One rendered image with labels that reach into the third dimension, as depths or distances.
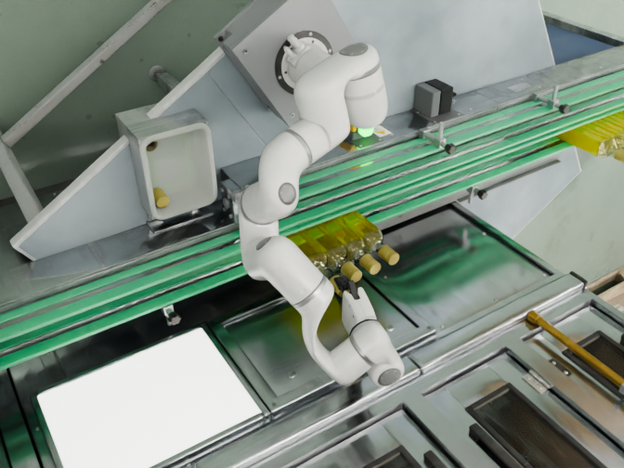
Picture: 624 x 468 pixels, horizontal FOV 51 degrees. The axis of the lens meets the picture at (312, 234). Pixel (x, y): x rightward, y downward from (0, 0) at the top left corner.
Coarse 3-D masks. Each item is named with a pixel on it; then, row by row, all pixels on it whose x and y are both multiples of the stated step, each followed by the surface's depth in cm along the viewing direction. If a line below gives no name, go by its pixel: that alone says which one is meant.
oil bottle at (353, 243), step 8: (320, 224) 175; (328, 224) 174; (336, 224) 174; (344, 224) 174; (336, 232) 171; (344, 232) 171; (352, 232) 171; (344, 240) 168; (352, 240) 168; (360, 240) 168; (352, 248) 166; (360, 248) 167; (352, 256) 167
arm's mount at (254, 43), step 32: (256, 0) 154; (288, 0) 148; (320, 0) 151; (224, 32) 154; (256, 32) 148; (288, 32) 152; (320, 32) 156; (256, 64) 152; (256, 96) 168; (288, 96) 160
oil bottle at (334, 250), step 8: (304, 232) 172; (312, 232) 171; (320, 232) 171; (328, 232) 171; (320, 240) 168; (328, 240) 168; (336, 240) 168; (320, 248) 166; (328, 248) 165; (336, 248) 165; (344, 248) 166; (328, 256) 164; (336, 256) 164; (344, 256) 166; (328, 264) 166
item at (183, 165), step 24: (144, 144) 148; (168, 144) 159; (192, 144) 163; (144, 168) 151; (168, 168) 163; (192, 168) 166; (168, 192) 166; (192, 192) 168; (216, 192) 165; (168, 216) 161
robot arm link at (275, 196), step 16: (272, 144) 125; (288, 144) 125; (304, 144) 126; (272, 160) 121; (288, 160) 123; (304, 160) 126; (272, 176) 120; (288, 176) 121; (256, 192) 123; (272, 192) 120; (288, 192) 121; (256, 208) 125; (272, 208) 121; (288, 208) 122
